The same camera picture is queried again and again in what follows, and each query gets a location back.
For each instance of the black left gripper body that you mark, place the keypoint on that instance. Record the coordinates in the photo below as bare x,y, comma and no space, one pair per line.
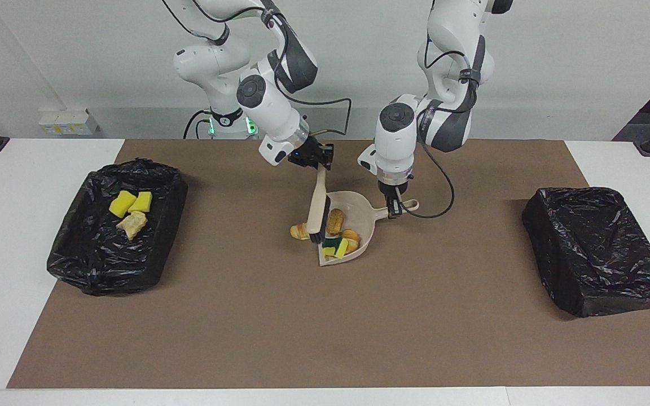
395,188

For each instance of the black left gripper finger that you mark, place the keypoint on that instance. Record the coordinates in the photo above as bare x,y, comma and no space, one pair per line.
391,207
399,204

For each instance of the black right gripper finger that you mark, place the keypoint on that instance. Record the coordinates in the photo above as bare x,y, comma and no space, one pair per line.
328,153
319,163

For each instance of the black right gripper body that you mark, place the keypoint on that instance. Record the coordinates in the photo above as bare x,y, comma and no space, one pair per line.
302,152

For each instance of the beige plastic dustpan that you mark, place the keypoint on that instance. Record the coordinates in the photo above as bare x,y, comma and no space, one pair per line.
361,211

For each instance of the beige hand brush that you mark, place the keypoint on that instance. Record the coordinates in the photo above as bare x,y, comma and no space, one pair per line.
318,208

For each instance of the pale bread chunk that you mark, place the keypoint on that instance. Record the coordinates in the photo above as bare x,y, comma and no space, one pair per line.
351,237

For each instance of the golden brown bread roll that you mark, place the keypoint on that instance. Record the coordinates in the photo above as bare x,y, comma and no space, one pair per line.
335,221

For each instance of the green and yellow sponge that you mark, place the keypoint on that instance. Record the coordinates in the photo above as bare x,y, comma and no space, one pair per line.
333,248

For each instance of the orange striped bread piece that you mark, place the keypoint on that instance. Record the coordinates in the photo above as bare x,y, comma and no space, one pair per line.
132,225
299,232

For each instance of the yellow sponge piece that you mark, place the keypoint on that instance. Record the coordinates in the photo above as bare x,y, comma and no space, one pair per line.
141,202
121,204

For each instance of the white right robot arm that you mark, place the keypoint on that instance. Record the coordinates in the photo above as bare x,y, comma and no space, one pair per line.
268,107

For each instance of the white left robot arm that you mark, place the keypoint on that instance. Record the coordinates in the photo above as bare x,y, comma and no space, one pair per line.
395,141

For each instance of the black bag lined bin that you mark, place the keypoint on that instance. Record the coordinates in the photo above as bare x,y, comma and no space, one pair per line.
596,248
93,254

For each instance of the brown paper table mat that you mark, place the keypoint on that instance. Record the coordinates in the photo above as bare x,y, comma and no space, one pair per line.
325,338

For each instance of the white wall socket box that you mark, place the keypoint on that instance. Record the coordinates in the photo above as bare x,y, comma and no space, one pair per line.
68,121

